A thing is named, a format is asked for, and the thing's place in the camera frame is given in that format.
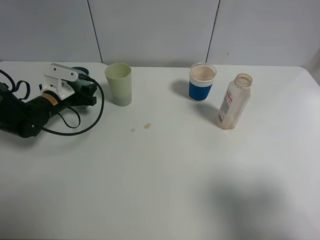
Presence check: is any clear plastic drink bottle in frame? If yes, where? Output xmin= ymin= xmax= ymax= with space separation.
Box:
xmin=217 ymin=73 xmax=253 ymax=130

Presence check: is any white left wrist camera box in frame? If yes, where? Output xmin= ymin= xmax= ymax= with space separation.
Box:
xmin=40 ymin=63 xmax=81 ymax=101

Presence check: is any clear cup with blue sleeve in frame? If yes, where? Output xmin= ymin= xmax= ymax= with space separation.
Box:
xmin=188 ymin=62 xmax=217 ymax=102

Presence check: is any pale yellow-green plastic cup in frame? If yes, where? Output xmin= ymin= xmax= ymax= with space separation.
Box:
xmin=104 ymin=63 xmax=132 ymax=107

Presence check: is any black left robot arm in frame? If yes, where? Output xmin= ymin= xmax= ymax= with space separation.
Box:
xmin=0 ymin=83 xmax=92 ymax=138

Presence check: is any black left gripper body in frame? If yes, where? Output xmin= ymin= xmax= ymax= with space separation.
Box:
xmin=56 ymin=83 xmax=87 ymax=110

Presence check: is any thin black left cable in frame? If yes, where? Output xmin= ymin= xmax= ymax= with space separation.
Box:
xmin=57 ymin=106 xmax=81 ymax=130

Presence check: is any teal green plastic cup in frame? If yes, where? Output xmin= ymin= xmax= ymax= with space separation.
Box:
xmin=69 ymin=66 xmax=91 ymax=108

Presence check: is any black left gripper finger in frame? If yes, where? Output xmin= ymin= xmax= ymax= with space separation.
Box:
xmin=74 ymin=83 xmax=97 ymax=107

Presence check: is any black left camera cable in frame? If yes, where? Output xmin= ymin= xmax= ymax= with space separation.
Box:
xmin=39 ymin=73 xmax=105 ymax=136

